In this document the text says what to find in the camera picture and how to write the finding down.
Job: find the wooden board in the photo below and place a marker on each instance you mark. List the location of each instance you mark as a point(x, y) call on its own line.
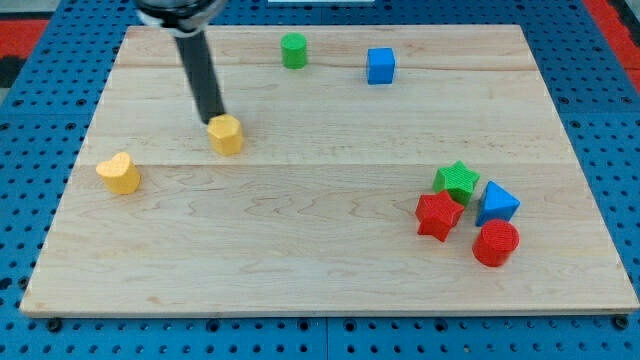
point(316, 215)

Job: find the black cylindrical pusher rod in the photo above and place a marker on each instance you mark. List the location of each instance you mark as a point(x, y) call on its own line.
point(198, 65)

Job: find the yellow heart block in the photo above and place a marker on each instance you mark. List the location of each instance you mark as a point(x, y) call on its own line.
point(119, 174)

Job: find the red cylinder block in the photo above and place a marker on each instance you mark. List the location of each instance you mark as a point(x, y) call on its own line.
point(496, 242)

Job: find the blue triangle block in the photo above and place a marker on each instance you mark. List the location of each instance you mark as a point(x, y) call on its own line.
point(496, 203)

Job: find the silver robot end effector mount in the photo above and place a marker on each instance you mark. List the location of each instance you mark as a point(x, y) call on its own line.
point(181, 18)

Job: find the green star block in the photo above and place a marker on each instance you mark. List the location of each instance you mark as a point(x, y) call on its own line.
point(458, 180)

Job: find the blue cube block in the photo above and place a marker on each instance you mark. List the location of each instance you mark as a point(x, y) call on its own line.
point(380, 66)

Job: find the yellow hexagon block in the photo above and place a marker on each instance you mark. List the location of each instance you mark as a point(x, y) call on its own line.
point(225, 134)

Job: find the green cylinder block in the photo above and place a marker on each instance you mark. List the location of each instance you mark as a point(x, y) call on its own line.
point(293, 50)

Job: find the red star block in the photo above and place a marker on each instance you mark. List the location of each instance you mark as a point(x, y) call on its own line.
point(437, 214)

